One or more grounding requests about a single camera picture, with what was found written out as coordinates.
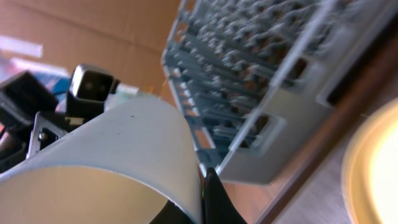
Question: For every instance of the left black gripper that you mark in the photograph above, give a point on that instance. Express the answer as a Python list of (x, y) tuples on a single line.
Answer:
[(48, 128)]

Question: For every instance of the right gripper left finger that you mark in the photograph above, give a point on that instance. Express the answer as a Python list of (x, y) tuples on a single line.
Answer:
[(171, 214)]

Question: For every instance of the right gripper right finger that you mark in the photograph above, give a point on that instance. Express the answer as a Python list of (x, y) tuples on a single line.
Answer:
[(218, 208)]

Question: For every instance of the light blue bowl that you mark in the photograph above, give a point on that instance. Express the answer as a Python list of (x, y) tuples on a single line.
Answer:
[(121, 167)]

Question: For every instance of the yellow plate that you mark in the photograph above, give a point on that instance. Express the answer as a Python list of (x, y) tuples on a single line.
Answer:
[(369, 172)]

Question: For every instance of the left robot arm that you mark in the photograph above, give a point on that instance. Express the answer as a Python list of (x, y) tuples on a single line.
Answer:
[(29, 119)]

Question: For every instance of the brown serving tray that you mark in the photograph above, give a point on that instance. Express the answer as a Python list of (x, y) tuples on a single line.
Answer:
[(307, 190)]

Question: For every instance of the grey plastic dish rack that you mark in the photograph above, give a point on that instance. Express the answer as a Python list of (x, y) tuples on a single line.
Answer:
[(252, 77)]

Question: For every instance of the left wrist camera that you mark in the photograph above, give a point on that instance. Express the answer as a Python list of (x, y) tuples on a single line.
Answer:
[(88, 91)]

